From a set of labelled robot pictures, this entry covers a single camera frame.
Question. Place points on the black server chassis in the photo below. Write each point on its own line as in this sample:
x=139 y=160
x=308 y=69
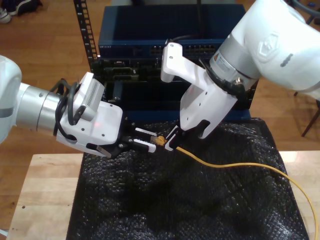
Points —
x=117 y=71

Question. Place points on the blue network switch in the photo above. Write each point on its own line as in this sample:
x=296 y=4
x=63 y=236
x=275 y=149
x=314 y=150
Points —
x=140 y=25

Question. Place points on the black rack drawer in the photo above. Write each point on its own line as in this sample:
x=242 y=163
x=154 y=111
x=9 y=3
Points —
x=150 y=97

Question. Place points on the black rack frame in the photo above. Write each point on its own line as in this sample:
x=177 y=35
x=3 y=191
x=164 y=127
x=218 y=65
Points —
x=85 y=25

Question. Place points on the black bubble mat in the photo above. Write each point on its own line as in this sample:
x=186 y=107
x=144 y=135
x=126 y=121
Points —
x=175 y=200

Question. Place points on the white sneaker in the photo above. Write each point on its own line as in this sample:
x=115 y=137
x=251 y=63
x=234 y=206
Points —
x=3 y=16

